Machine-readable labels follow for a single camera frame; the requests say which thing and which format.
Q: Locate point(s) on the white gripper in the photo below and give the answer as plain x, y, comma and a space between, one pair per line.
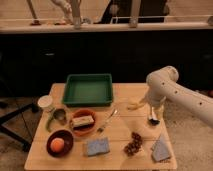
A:
157, 104

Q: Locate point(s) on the yellow banana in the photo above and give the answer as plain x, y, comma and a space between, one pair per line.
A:
136, 105

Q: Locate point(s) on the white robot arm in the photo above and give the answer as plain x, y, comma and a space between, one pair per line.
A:
162, 84

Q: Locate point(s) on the small metal cup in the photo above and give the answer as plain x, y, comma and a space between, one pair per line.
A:
60, 116

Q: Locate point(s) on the white paper cup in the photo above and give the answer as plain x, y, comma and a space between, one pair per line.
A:
46, 103

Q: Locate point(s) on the metal fork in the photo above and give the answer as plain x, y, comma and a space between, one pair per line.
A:
103, 126

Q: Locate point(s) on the bunch of dark grapes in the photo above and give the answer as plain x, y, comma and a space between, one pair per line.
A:
134, 146

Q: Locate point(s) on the grey folded cloth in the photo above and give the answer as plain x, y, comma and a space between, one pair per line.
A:
160, 150

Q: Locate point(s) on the blue sponge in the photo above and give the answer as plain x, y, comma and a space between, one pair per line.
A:
97, 146

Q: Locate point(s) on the orange bowl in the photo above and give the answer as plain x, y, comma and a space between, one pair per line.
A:
83, 130

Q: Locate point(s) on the green plastic tray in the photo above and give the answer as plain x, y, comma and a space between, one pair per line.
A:
88, 90

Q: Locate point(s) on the sandwich bread slice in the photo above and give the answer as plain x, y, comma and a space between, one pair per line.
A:
82, 121

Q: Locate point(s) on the wooden table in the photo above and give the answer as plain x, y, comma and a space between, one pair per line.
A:
118, 131

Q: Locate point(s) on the dark red bowl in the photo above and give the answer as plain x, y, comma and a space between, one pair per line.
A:
68, 143

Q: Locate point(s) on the green chili pepper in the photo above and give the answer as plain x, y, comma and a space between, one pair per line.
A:
48, 123

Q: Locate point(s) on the orange fruit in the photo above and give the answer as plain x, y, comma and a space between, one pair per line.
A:
57, 145

